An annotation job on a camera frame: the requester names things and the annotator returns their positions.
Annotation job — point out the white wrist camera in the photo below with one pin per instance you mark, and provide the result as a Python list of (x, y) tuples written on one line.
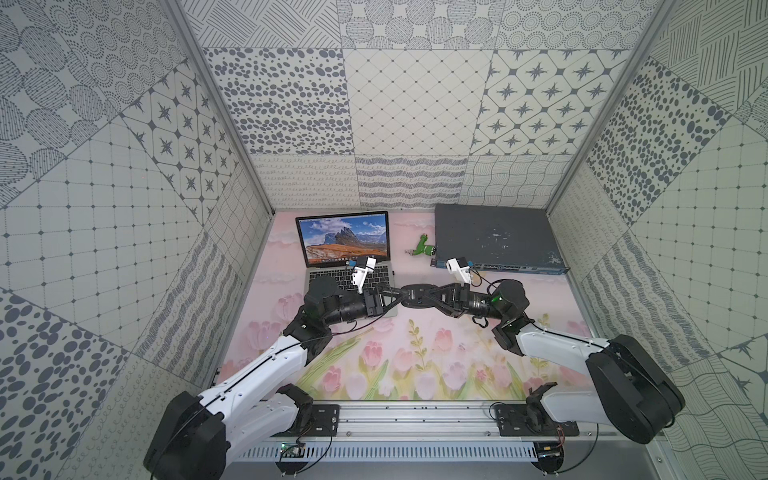
[(362, 267), (460, 269)]

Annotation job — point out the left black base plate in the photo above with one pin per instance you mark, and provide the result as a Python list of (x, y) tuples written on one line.
[(316, 421)]

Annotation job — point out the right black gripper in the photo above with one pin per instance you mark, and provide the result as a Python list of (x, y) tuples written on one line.
[(456, 298)]

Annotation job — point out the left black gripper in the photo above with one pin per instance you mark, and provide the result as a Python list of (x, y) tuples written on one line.
[(374, 303)]

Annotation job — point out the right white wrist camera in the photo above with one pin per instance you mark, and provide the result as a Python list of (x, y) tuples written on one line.
[(460, 269)]

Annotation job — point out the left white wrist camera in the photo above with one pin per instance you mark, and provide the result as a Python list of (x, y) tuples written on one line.
[(362, 267)]

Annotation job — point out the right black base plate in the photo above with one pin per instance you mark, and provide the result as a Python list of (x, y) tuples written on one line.
[(522, 420)]

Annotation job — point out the aluminium mounting rail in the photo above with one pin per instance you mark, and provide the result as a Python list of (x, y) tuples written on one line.
[(442, 431)]

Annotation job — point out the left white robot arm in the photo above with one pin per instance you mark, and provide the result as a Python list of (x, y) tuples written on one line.
[(199, 435)]

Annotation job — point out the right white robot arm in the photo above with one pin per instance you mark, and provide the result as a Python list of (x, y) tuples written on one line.
[(627, 389)]

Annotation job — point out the grey network switch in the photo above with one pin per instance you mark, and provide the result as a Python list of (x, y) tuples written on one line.
[(497, 239)]

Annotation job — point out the silver laptop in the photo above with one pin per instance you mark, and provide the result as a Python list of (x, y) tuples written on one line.
[(330, 246)]

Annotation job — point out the green connector plug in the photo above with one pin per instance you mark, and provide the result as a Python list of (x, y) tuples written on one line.
[(422, 247)]

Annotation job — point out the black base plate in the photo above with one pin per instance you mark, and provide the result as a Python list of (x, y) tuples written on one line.
[(522, 420), (316, 421)]

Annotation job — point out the black wireless mouse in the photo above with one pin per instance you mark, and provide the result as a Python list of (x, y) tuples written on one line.
[(417, 296)]

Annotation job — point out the pink floral table mat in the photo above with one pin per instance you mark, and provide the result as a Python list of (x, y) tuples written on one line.
[(412, 355)]

